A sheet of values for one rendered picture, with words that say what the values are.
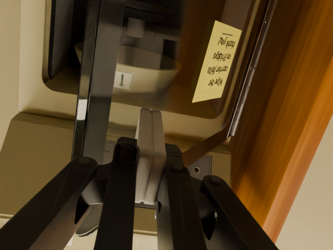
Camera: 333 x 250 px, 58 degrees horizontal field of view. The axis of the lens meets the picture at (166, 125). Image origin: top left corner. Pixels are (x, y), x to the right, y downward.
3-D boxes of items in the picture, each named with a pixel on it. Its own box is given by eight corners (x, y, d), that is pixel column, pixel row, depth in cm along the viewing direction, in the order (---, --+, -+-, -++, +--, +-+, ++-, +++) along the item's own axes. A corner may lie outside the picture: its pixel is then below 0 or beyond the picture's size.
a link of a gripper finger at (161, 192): (165, 189, 14) (227, 198, 14) (160, 141, 18) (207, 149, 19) (158, 216, 14) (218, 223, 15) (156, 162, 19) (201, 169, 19)
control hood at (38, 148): (229, 146, 48) (213, 197, 51) (16, 110, 43) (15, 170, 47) (253, 188, 37) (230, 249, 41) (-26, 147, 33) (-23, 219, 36)
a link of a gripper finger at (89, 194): (129, 212, 14) (64, 204, 14) (134, 159, 19) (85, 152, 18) (134, 186, 14) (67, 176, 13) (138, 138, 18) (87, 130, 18)
